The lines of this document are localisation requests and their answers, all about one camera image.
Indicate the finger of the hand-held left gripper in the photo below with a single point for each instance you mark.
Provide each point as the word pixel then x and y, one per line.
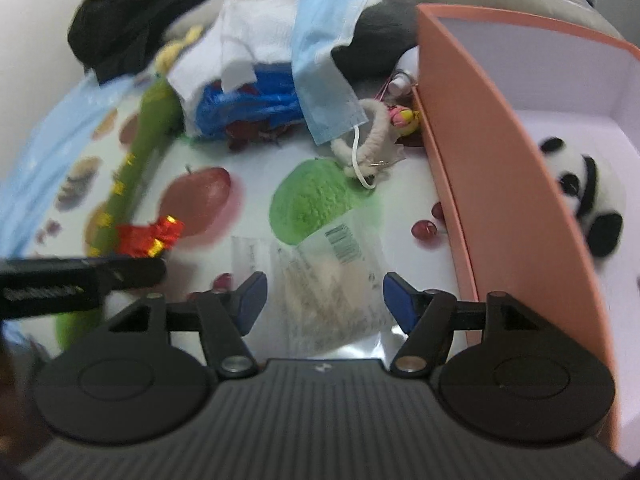
pixel 132 272

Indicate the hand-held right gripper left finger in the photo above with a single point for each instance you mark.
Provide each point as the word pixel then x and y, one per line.
pixel 253 300

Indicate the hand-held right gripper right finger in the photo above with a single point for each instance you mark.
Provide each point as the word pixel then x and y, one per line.
pixel 399 304

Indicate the red gold foil ornament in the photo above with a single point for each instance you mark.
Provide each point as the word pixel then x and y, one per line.
pixel 145 240

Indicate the clear plastic packet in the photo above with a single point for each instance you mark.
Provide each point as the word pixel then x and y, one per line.
pixel 330 290

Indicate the orange cardboard box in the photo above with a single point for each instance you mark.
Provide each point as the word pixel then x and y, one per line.
pixel 500 170

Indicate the cream fuzzy hair loop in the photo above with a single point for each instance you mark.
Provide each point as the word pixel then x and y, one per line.
pixel 376 130

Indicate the blue plastic packet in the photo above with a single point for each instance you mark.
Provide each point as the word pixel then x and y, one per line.
pixel 240 105

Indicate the blue face mask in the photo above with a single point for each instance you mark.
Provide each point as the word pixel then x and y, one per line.
pixel 322 70

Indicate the white towel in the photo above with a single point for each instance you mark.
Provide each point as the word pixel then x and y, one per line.
pixel 250 30

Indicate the fruit printed mat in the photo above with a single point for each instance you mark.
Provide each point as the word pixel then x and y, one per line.
pixel 260 175

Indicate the green plush toy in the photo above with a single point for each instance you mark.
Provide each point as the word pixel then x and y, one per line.
pixel 150 130

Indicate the pink yellow toy charm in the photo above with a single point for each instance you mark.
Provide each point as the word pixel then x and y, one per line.
pixel 404 117

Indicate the panda plush toy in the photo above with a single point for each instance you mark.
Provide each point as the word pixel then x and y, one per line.
pixel 592 195

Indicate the small white bottle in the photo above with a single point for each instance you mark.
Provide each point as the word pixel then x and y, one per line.
pixel 402 77

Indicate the black cloth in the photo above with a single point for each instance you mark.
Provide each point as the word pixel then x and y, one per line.
pixel 135 15

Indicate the grey penguin plush toy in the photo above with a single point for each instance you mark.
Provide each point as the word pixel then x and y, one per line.
pixel 380 35

